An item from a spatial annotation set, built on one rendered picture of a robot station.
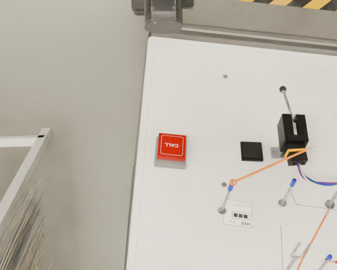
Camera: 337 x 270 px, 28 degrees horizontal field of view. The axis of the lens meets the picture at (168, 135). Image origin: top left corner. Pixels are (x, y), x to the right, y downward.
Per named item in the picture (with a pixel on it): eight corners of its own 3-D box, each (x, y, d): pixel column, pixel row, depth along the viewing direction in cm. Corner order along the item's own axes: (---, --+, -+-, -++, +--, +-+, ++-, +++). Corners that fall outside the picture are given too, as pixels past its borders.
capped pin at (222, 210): (224, 205, 118) (234, 175, 109) (227, 212, 117) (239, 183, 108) (216, 208, 118) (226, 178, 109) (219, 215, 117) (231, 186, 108)
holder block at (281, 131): (299, 126, 123) (305, 114, 119) (302, 152, 120) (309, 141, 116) (276, 125, 122) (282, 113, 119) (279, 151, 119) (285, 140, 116)
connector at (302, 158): (299, 141, 120) (302, 136, 118) (305, 166, 117) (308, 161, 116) (283, 142, 119) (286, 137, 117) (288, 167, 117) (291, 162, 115)
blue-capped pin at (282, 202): (286, 199, 120) (298, 175, 113) (286, 207, 119) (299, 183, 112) (277, 199, 120) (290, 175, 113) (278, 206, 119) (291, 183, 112)
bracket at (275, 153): (294, 148, 126) (301, 134, 122) (296, 159, 125) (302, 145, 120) (270, 147, 126) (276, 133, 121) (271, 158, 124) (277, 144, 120)
